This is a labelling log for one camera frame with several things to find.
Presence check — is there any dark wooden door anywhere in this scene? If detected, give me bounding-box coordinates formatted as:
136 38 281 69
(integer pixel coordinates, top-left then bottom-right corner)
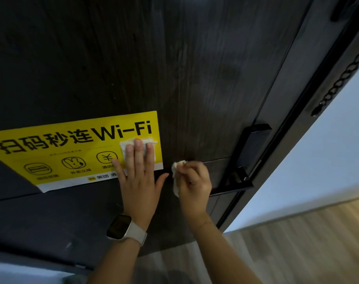
0 0 316 274

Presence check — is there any black door chain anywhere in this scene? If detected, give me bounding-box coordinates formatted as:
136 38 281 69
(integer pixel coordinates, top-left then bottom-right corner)
311 41 359 117

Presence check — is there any person's right forearm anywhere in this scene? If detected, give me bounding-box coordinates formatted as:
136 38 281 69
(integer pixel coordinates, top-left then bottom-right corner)
189 214 263 284

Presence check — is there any yellow sticker sign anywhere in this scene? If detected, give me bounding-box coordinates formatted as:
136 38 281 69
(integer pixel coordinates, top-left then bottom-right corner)
0 111 164 193

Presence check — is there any white tissue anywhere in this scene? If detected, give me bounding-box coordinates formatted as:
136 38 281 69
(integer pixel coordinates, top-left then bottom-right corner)
171 160 188 199
119 138 158 169

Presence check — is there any person's left forearm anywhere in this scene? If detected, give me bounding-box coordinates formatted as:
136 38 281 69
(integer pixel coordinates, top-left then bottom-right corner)
87 234 145 284

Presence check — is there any person's right hand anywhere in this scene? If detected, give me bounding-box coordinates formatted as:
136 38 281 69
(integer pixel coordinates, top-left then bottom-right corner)
171 160 213 219

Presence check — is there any person's left hand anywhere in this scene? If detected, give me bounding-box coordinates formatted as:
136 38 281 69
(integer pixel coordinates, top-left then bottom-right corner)
111 139 170 232

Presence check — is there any white smartwatch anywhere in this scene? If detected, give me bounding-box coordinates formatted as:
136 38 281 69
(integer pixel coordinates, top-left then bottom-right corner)
106 214 148 248

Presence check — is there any black door handle lock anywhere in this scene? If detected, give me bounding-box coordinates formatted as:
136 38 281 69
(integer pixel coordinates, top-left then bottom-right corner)
210 124 272 197

